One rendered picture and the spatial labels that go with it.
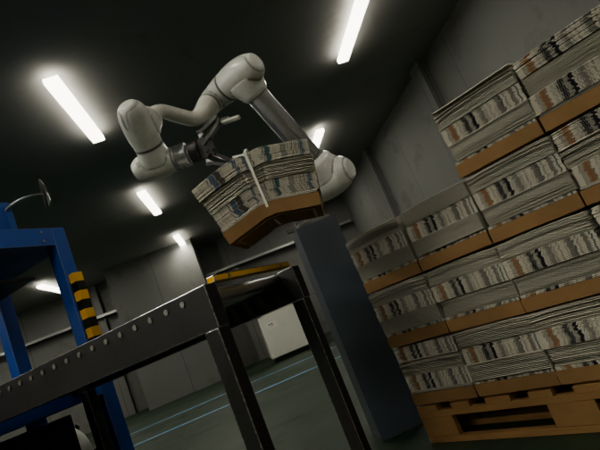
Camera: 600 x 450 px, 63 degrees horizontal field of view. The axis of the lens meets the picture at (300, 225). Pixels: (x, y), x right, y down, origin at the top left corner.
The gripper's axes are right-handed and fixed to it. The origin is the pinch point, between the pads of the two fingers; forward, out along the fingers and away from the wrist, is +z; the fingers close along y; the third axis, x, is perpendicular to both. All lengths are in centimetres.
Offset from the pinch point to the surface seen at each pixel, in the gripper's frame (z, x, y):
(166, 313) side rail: -31, 34, 54
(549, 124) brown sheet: 86, 30, 37
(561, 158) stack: 86, 28, 47
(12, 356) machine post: -174, -98, 43
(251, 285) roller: -11, 9, 52
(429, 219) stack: 53, -5, 49
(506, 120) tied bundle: 79, 22, 30
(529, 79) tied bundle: 86, 29, 23
